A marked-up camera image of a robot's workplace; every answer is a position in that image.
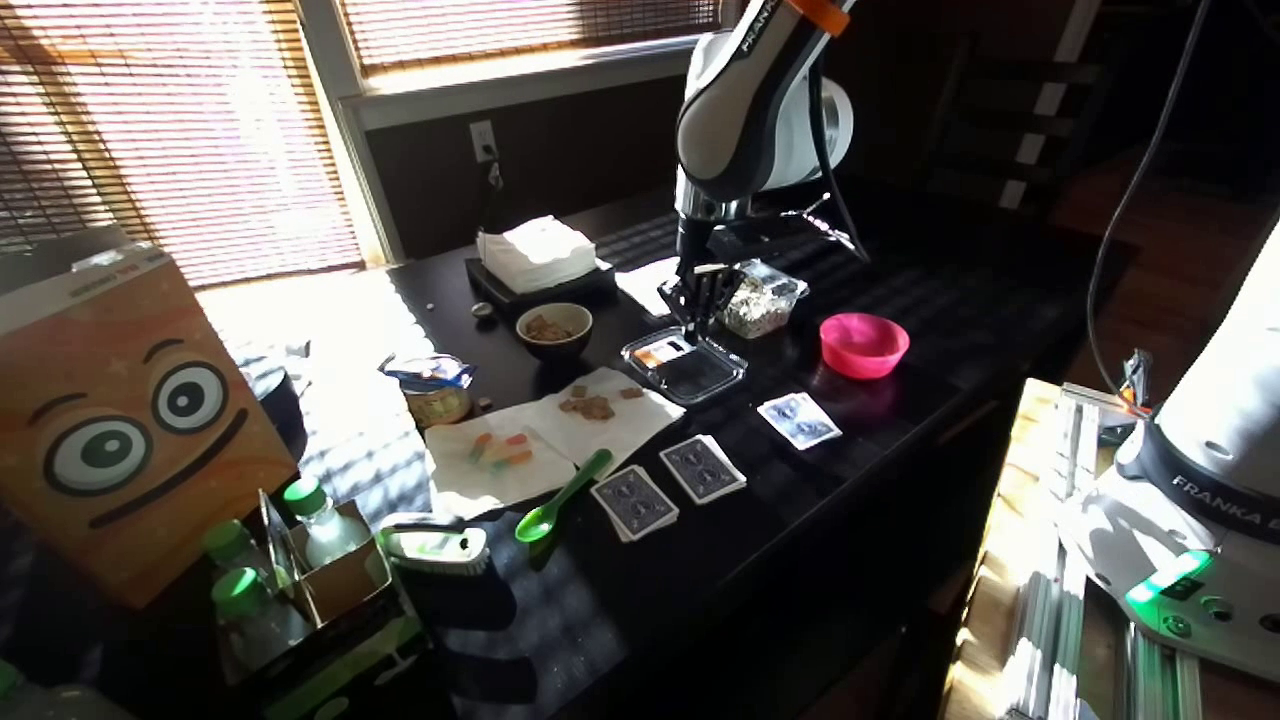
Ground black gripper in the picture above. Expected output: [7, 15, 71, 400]
[671, 176, 753, 334]

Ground clear plastic seed container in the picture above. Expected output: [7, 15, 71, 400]
[721, 256, 811, 346]

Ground small dark snack bowl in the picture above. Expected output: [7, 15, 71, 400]
[511, 300, 600, 365]

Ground pink plastic bowl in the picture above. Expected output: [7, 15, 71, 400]
[814, 308, 915, 385]

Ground single flat white napkin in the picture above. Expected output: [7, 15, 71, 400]
[611, 251, 693, 321]

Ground white face-up playing card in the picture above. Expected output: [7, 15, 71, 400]
[753, 390, 848, 458]

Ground brown snack pieces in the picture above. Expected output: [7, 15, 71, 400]
[555, 385, 649, 429]

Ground white square box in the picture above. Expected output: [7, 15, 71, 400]
[473, 214, 605, 298]

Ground black tray under napkins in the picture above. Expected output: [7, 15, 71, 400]
[460, 251, 618, 325]

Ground white paper towel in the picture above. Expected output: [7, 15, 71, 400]
[421, 365, 687, 525]

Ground orange snack pieces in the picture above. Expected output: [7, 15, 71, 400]
[462, 429, 534, 472]

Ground green plastic spoon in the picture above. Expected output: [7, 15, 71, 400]
[511, 443, 618, 554]

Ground crumpled foil snack bag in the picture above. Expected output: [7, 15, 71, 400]
[374, 350, 481, 431]

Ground narrow wooden window blind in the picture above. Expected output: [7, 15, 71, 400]
[335, 0, 732, 75]

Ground white and green small packet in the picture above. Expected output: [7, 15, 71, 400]
[374, 520, 497, 581]

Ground clear bottle with green cap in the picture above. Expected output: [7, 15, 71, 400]
[277, 476, 392, 627]
[199, 515, 271, 573]
[207, 563, 312, 686]

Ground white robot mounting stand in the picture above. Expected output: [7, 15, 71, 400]
[993, 375, 1280, 720]

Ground green cardboard bottle carrier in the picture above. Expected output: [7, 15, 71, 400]
[211, 491, 431, 717]

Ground wide wooden window blind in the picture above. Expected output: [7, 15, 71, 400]
[0, 0, 368, 292]

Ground cardboard box with cartoon face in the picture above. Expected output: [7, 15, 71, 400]
[0, 246, 301, 613]

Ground white wall outlet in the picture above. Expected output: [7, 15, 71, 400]
[462, 116, 505, 174]

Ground orange strap on arm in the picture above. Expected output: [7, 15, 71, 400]
[782, 0, 857, 39]

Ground grey hanging cable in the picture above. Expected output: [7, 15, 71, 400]
[1078, 0, 1217, 394]

